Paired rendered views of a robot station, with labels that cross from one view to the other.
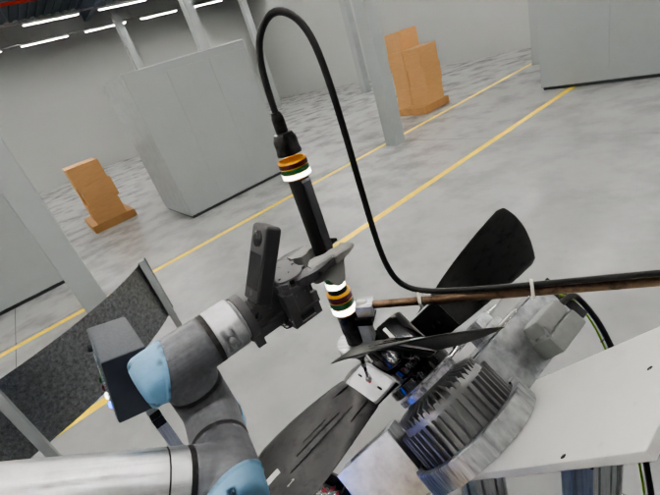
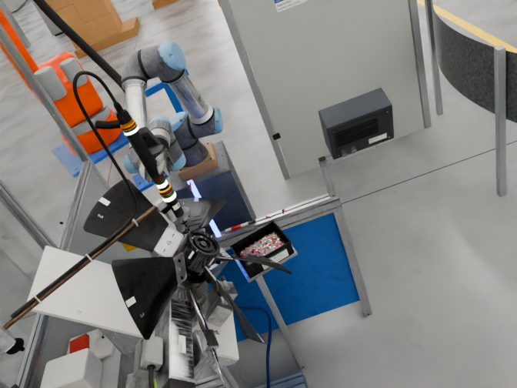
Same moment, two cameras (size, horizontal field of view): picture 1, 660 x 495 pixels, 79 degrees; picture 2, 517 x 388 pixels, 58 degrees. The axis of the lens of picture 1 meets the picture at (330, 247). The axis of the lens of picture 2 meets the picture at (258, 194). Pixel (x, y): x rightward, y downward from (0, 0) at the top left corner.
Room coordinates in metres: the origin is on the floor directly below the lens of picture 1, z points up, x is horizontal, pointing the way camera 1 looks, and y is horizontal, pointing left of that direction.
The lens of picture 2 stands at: (1.54, -0.84, 2.15)
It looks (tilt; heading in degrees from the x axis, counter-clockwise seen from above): 36 degrees down; 126
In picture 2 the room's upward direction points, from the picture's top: 23 degrees counter-clockwise
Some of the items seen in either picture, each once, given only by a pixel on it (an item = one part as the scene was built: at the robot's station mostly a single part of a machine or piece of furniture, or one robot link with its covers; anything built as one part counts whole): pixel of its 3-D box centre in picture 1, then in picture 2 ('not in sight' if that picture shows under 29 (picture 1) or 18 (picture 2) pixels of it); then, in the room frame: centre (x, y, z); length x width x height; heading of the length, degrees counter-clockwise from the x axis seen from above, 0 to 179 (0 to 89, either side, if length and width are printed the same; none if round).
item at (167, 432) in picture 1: (172, 438); (327, 177); (0.85, 0.59, 0.96); 0.03 x 0.03 x 0.20; 31
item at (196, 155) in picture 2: not in sight; (190, 149); (0.17, 0.65, 1.10); 0.15 x 0.15 x 0.10
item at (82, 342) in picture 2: not in sight; (78, 346); (0.06, -0.31, 0.87); 0.08 x 0.08 x 0.02; 41
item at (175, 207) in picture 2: (324, 252); (153, 168); (0.59, 0.01, 1.49); 0.04 x 0.04 x 0.46
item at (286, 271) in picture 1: (274, 301); (158, 155); (0.53, 0.11, 1.46); 0.12 x 0.08 x 0.09; 119
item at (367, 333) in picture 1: (355, 324); (172, 207); (0.58, 0.00, 1.33); 0.09 x 0.07 x 0.10; 66
